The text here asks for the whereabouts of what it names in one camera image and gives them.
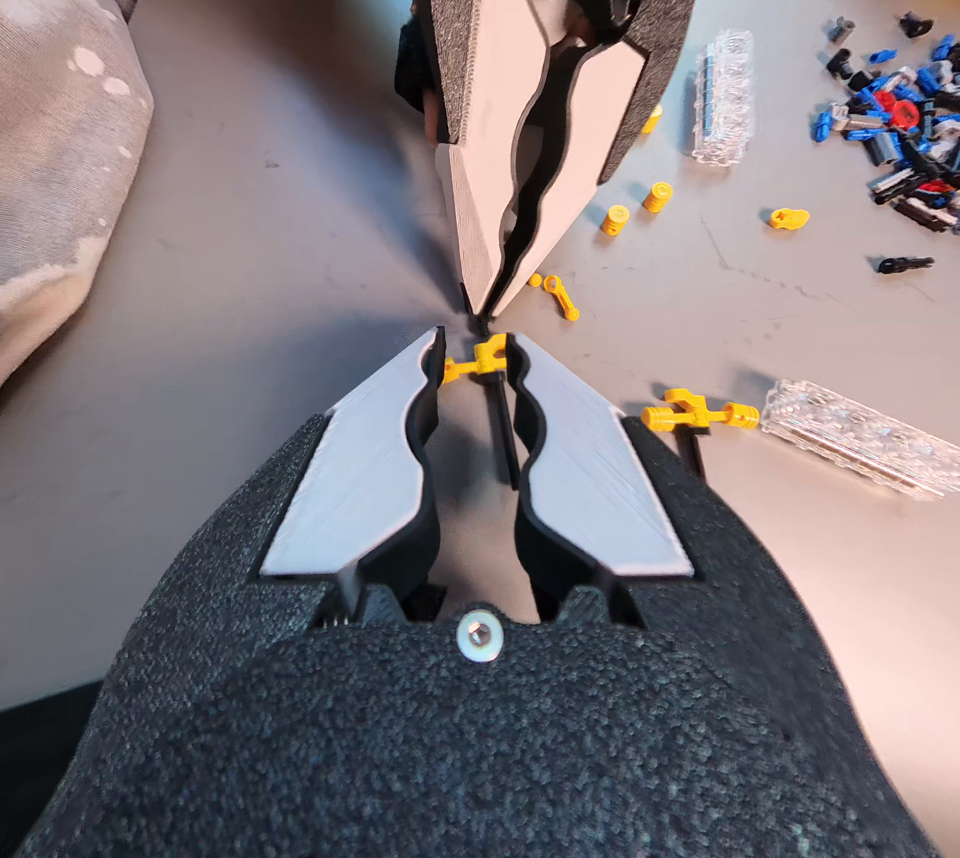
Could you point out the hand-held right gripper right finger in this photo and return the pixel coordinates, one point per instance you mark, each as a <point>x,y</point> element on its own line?
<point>600,491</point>

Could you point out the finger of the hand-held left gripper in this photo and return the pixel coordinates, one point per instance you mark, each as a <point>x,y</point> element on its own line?
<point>592,123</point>
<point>487,86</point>

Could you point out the yellow piston crank assembly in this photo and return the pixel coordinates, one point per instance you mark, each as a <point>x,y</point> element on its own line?
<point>486,357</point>
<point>694,410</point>

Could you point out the short black pin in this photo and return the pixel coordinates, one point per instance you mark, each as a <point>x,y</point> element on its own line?
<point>475,322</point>

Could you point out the small grey connector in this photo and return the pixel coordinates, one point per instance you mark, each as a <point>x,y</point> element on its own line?
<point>841,30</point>

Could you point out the black angled connector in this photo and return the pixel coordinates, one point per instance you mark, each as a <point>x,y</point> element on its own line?
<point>915,24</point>

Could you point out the person's grey speckled sweatshirt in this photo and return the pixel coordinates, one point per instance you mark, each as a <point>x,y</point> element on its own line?
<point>67,123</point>

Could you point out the dark cloth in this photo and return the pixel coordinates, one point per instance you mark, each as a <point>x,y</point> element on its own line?
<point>34,783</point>

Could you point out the grey desk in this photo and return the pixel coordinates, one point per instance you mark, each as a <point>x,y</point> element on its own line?
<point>262,236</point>

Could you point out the long black pin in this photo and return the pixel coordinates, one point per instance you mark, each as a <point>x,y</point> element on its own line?
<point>905,264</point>

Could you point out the transparent cylinder block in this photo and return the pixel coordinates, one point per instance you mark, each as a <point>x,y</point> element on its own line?
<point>855,438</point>
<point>724,97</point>

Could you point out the pile of mixed building parts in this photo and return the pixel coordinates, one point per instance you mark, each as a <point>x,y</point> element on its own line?
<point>907,123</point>

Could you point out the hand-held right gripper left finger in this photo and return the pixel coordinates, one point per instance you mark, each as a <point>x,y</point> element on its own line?
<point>352,491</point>

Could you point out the yellow crank connector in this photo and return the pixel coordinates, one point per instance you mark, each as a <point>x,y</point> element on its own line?
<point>789,219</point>

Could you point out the yellow piston cylinder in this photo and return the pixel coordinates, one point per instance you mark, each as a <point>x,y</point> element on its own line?
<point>652,118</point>
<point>658,197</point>
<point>615,219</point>

